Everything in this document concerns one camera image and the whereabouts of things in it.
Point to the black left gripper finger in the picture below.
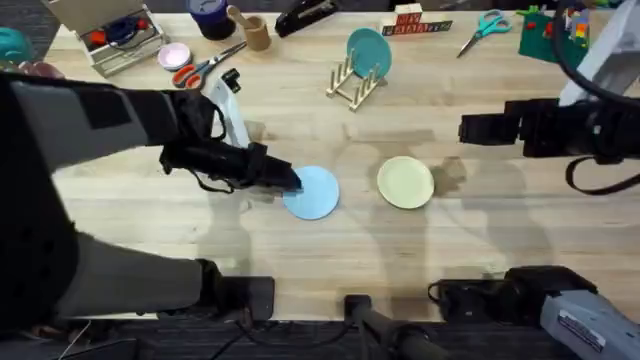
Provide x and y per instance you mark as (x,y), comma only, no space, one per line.
(282,172)
(287,189)

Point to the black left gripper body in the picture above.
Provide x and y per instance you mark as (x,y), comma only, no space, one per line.
(220,160)

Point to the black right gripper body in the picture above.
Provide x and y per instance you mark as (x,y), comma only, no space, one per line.
(560,127)

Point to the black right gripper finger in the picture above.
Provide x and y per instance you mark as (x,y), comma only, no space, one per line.
(482,121)
(482,137)

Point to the light blue plate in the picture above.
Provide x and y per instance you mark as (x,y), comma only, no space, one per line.
(317,195)

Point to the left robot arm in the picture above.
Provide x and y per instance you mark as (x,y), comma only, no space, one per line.
(100,285)

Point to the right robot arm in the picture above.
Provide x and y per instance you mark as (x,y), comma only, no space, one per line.
(590,320)

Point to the wooden peg rack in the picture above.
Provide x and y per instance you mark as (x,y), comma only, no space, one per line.
(355,92)

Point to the left wrist upright plate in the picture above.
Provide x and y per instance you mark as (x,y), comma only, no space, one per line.
(232,117)

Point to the green board with toy blocks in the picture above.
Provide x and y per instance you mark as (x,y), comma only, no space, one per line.
(537,42)

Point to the cream plate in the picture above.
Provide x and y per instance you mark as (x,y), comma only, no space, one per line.
(405,182)

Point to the small pink bowl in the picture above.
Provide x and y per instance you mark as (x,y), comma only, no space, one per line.
(174,56)

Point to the stack of wooden letter blocks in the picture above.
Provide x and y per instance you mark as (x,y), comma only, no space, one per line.
(415,22)

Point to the brown cardboard cup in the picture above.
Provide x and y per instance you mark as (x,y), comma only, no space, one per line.
(258,35)

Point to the teal plate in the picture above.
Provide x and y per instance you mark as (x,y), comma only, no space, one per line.
(370,50)

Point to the dark blue round container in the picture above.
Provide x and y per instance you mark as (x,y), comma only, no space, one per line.
(212,20)

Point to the wooden stick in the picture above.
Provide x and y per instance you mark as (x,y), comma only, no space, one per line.
(239,16)

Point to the black stapler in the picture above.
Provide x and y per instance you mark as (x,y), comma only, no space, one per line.
(302,17)

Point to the teal round object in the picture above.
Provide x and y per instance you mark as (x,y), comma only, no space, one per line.
(12,45)

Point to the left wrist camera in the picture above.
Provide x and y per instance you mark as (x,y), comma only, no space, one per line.
(231,80)

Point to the black camera stand pole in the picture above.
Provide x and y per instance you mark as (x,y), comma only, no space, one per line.
(380,325)

